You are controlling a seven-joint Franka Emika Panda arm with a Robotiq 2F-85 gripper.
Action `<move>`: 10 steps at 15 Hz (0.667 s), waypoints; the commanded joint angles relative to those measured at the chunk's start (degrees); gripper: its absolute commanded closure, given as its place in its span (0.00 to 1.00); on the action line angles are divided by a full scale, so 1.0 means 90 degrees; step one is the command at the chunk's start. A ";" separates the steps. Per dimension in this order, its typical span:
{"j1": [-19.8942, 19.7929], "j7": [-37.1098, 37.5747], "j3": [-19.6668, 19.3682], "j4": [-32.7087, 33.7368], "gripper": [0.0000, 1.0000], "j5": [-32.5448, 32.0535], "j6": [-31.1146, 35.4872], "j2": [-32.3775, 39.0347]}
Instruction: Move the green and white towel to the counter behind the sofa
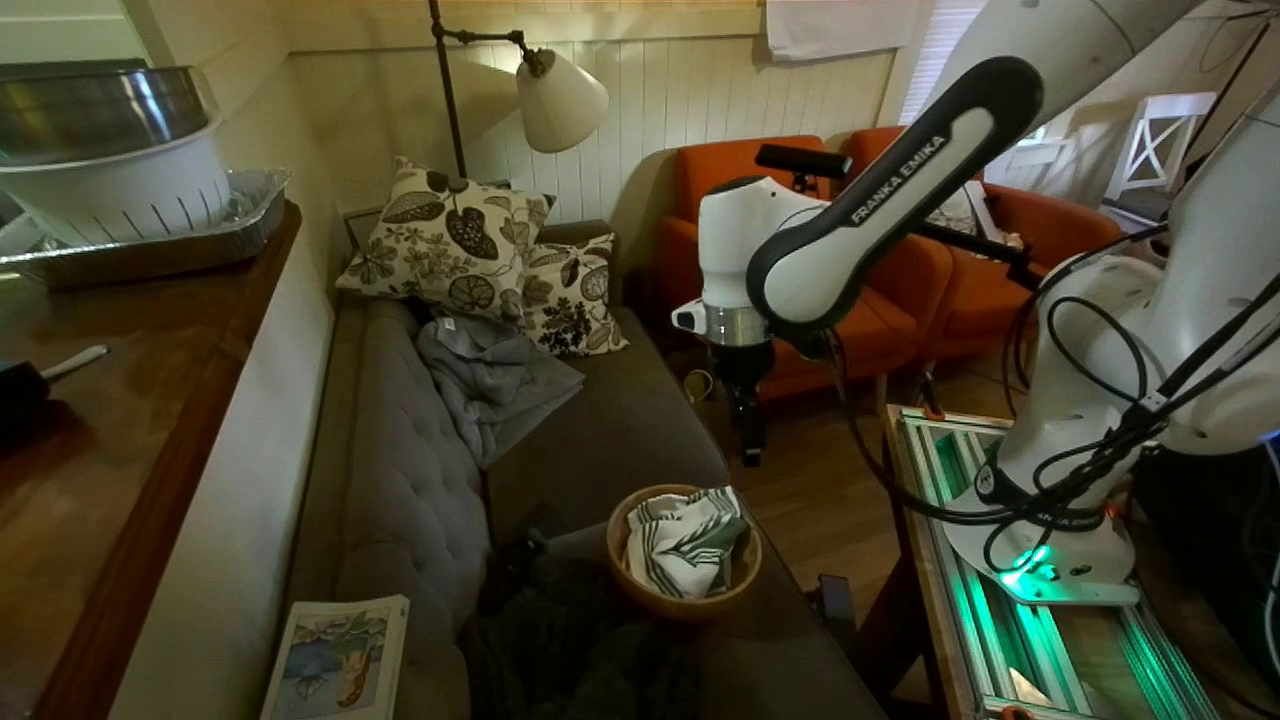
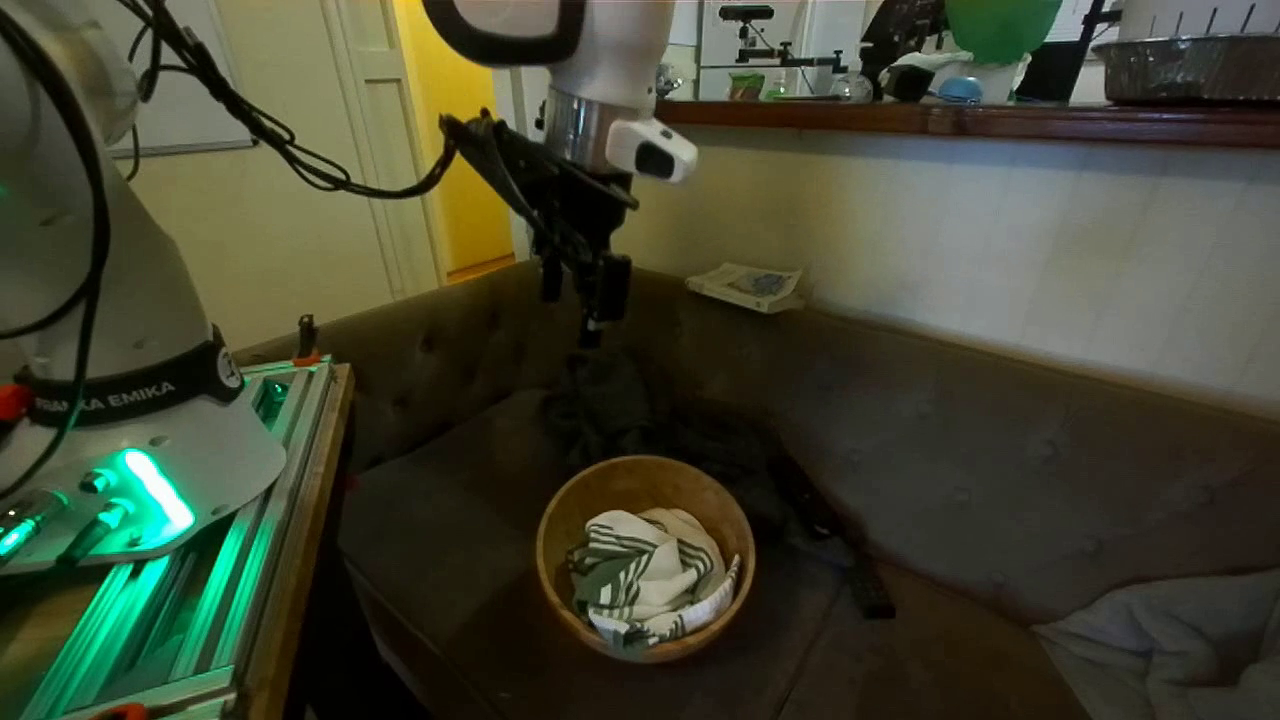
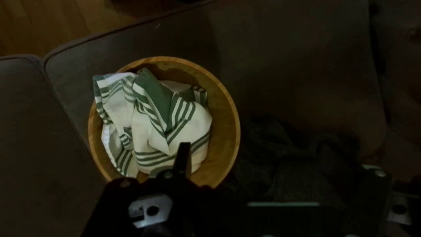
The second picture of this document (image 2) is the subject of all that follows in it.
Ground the illustrated paperback book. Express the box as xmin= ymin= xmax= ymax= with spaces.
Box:
xmin=684 ymin=259 xmax=810 ymax=322

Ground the black base cable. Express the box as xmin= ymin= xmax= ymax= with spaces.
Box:
xmin=0 ymin=8 xmax=120 ymax=502

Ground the dark grey tufted sofa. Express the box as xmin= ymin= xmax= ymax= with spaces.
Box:
xmin=232 ymin=258 xmax=1280 ymax=720

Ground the grey metal drip tray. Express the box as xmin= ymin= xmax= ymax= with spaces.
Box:
xmin=1094 ymin=32 xmax=1280 ymax=113

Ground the brown wooden counter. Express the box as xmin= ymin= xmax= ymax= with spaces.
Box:
xmin=656 ymin=97 xmax=1280 ymax=152

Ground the white wall board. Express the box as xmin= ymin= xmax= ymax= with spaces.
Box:
xmin=110 ymin=0 xmax=261 ymax=160

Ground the green round balloon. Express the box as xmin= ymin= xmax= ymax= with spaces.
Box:
xmin=939 ymin=0 xmax=1067 ymax=72

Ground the grey crumpled blanket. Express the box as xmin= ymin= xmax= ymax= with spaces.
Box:
xmin=1037 ymin=570 xmax=1280 ymax=720

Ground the small blue container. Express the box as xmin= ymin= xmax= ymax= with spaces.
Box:
xmin=932 ymin=69 xmax=987 ymax=108

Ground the green and white striped towel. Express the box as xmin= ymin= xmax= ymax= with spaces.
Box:
xmin=565 ymin=506 xmax=744 ymax=651

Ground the white panelled door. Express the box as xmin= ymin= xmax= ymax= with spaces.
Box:
xmin=315 ymin=0 xmax=451 ymax=304

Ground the black metal stand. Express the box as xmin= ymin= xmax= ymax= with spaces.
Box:
xmin=693 ymin=0 xmax=853 ymax=103

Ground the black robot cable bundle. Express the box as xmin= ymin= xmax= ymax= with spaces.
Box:
xmin=117 ymin=0 xmax=465 ymax=204

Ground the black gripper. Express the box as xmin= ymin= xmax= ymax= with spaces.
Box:
xmin=438 ymin=108 xmax=645 ymax=358

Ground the black bulky counter object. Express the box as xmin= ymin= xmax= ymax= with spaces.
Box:
xmin=856 ymin=0 xmax=952 ymax=103

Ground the round wooden bowl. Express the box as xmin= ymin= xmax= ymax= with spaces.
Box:
xmin=532 ymin=453 xmax=761 ymax=668

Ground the small black table clamp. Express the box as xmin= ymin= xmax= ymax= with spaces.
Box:
xmin=294 ymin=311 xmax=323 ymax=373

